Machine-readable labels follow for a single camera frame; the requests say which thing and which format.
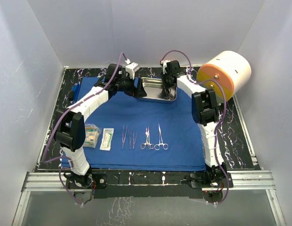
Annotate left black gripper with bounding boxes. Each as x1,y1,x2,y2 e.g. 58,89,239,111
116,73,147,99

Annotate metal instrument tray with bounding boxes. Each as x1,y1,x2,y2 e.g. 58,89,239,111
138,77,177,104

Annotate blue surgical drape cloth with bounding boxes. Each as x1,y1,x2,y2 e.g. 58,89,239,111
60,77,206,172

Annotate white suture packet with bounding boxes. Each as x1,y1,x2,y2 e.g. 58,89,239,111
100,128,114,151

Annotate steel hemostat clamp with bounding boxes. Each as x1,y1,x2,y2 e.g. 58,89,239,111
140,127,154,150

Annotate steel surgical scissors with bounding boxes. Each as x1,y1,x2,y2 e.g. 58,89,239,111
154,124,169,151

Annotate green packaged surgical supplies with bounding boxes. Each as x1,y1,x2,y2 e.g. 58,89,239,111
84,123,102,149

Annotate glove packet teal orange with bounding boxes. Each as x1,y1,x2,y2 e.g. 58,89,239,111
84,126,99,147

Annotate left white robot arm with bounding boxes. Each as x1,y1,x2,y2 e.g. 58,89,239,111
54,62,145,188

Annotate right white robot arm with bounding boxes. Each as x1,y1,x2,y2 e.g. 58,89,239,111
160,60,227,187

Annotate white cylindrical drawer container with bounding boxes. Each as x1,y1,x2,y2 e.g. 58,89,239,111
196,50,251,100

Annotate small blue plastic tool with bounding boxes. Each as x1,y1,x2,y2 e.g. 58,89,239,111
68,83,81,104

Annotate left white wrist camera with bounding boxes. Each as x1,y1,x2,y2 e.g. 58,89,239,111
125,59,140,79

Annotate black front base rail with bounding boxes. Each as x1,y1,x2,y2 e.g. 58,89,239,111
65,170,231,200

